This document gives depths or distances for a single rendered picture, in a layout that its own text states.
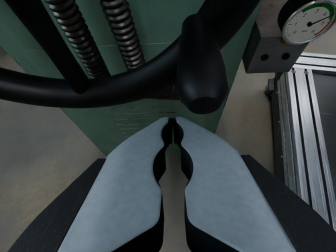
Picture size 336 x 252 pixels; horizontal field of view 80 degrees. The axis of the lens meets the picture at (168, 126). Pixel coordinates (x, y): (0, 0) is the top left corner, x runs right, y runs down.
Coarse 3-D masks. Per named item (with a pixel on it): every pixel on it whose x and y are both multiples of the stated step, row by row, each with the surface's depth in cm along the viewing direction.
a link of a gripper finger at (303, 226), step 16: (256, 160) 8; (256, 176) 7; (272, 176) 7; (272, 192) 7; (288, 192) 7; (272, 208) 6; (288, 208) 6; (304, 208) 6; (288, 224) 6; (304, 224) 6; (320, 224) 6; (304, 240) 5; (320, 240) 5
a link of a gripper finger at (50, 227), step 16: (96, 160) 8; (80, 176) 8; (96, 176) 8; (64, 192) 7; (80, 192) 7; (48, 208) 7; (64, 208) 6; (32, 224) 6; (48, 224) 6; (64, 224) 6; (16, 240) 6; (32, 240) 6; (48, 240) 6
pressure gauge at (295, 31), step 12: (288, 0) 25; (300, 0) 24; (312, 0) 23; (324, 0) 23; (288, 12) 25; (300, 12) 24; (312, 12) 24; (324, 12) 24; (288, 24) 26; (300, 24) 26; (312, 24) 26; (324, 24) 26; (288, 36) 27; (300, 36) 27; (312, 36) 27
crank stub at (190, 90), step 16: (192, 16) 11; (192, 32) 10; (208, 32) 10; (192, 48) 10; (208, 48) 10; (192, 64) 9; (208, 64) 9; (224, 64) 10; (192, 80) 9; (208, 80) 9; (224, 80) 9; (192, 96) 9; (208, 96) 9; (224, 96) 9; (208, 112) 10
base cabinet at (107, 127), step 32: (0, 0) 29; (96, 0) 29; (128, 0) 29; (160, 0) 29; (192, 0) 29; (0, 32) 33; (96, 32) 34; (160, 32) 34; (32, 64) 40; (96, 128) 64; (128, 128) 64
